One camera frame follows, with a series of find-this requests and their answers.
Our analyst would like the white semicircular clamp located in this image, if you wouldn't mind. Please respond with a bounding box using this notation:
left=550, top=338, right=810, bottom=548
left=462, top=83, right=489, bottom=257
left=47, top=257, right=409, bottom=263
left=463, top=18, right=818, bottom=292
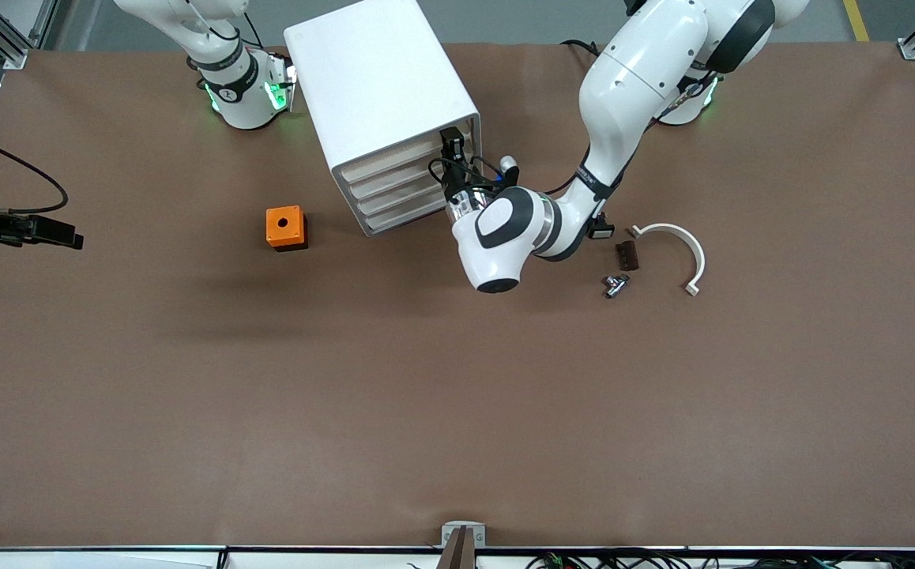
left=628, top=223, right=706, bottom=297

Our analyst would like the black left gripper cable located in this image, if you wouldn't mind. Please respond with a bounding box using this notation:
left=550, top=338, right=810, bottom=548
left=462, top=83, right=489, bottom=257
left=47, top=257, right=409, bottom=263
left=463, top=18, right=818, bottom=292
left=544, top=71, right=715, bottom=198

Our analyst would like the white plastic drawer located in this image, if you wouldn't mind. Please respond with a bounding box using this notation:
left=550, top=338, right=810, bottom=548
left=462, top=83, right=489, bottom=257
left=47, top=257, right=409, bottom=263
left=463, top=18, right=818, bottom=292
left=334, top=119, right=476, bottom=184
left=352, top=170, right=458, bottom=217
left=360, top=190, right=462, bottom=235
left=345, top=150, right=458, bottom=201

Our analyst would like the orange box with hole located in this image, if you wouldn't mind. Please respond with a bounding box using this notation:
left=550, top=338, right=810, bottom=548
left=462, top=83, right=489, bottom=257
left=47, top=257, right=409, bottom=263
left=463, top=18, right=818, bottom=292
left=265, top=205, right=309, bottom=252

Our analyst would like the white drawer cabinet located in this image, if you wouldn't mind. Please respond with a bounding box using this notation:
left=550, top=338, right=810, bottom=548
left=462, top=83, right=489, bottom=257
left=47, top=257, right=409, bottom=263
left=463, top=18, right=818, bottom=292
left=283, top=0, right=484, bottom=238

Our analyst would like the black arm base cable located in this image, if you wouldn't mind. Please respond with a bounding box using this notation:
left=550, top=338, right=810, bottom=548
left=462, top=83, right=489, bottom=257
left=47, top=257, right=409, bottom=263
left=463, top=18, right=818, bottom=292
left=559, top=38, right=610, bottom=62

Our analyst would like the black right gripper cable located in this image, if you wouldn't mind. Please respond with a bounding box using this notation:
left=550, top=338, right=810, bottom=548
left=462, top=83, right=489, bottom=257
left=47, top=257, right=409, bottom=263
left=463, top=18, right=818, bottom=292
left=0, top=138, right=70, bottom=215

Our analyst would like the white table edge rail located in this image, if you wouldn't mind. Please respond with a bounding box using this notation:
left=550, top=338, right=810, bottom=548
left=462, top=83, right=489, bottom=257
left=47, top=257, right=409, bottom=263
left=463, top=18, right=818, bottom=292
left=0, top=547, right=915, bottom=569

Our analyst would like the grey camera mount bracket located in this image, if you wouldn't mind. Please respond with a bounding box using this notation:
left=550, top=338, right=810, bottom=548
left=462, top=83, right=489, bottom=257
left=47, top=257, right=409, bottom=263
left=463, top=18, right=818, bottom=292
left=441, top=521, right=487, bottom=548

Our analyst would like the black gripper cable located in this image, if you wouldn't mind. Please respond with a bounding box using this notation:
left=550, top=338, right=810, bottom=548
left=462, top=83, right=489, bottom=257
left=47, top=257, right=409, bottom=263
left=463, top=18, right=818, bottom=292
left=544, top=71, right=715, bottom=198
left=0, top=138, right=70, bottom=215

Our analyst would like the brown camera mount bar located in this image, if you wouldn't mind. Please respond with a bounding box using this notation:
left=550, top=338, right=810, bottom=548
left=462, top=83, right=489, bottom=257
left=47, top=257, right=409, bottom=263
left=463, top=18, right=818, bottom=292
left=435, top=526, right=479, bottom=569

